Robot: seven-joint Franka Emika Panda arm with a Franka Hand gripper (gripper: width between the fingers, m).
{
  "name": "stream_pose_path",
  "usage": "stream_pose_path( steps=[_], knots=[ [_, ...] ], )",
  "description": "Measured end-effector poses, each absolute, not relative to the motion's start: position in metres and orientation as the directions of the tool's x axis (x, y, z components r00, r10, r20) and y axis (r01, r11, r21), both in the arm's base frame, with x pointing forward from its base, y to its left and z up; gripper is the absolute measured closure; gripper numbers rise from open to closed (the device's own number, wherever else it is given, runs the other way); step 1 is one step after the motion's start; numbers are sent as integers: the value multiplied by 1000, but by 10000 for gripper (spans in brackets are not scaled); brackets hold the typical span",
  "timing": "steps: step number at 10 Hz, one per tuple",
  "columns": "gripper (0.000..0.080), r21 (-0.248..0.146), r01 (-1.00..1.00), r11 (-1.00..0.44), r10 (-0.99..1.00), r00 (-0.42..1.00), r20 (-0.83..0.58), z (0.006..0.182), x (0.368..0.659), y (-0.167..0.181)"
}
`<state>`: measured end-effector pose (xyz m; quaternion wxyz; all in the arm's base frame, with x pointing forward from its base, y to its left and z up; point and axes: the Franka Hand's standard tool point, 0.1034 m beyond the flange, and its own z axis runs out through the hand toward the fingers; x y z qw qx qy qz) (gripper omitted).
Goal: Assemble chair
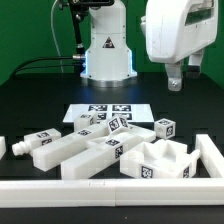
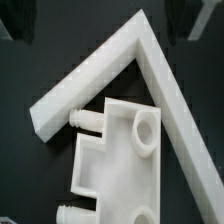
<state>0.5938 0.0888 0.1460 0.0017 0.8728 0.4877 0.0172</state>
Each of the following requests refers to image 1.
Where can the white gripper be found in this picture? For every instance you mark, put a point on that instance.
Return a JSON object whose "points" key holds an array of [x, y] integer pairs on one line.
{"points": [[170, 39]]}

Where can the white chair seat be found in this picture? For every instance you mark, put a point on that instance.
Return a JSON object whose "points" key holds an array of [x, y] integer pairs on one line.
{"points": [[162, 159]]}

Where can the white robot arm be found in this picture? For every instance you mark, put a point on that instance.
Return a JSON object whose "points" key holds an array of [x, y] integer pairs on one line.
{"points": [[108, 59]]}

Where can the white small tagged cube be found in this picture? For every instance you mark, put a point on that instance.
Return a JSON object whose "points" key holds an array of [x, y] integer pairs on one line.
{"points": [[165, 128]]}

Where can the white marker tag board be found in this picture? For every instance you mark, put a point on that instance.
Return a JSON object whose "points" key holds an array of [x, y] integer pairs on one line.
{"points": [[137, 113]]}

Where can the white tagged block on beam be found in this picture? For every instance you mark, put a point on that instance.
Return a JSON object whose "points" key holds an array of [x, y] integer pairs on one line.
{"points": [[117, 123]]}

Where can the white L-shaped fence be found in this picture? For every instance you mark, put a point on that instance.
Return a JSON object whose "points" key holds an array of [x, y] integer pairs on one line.
{"points": [[111, 192]]}

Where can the white long front beam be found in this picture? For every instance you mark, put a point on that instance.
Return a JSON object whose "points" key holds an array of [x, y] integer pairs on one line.
{"points": [[95, 159]]}

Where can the white long beam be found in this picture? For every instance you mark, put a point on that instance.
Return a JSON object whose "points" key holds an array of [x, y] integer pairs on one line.
{"points": [[95, 159], [52, 154]]}

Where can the white long back beam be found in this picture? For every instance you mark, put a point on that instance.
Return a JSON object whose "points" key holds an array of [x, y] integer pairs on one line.
{"points": [[52, 154]]}

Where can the white block at left edge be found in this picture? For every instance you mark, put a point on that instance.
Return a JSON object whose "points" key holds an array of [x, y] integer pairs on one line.
{"points": [[2, 146]]}

